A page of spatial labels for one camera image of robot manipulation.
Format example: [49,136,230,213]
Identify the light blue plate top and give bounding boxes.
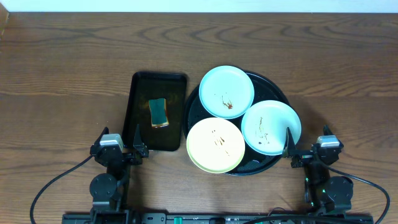
[199,65,254,119]

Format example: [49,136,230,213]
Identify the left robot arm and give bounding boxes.
[90,126,149,213]

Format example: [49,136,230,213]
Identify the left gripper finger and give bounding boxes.
[133,124,144,150]
[95,127,109,144]

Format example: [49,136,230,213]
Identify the light blue plate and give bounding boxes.
[241,100,302,156]
[199,65,254,119]

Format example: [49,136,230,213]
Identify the black round tray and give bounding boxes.
[182,70,289,176]

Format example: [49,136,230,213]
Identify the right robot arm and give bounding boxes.
[282,125,353,216]

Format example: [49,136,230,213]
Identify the yellow plate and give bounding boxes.
[186,118,246,174]

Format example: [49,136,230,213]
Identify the black rectangular tray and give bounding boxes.
[122,71,187,151]

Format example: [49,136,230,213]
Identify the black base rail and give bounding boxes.
[61,212,374,224]

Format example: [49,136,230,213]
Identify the green yellow sponge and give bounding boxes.
[149,98,169,128]

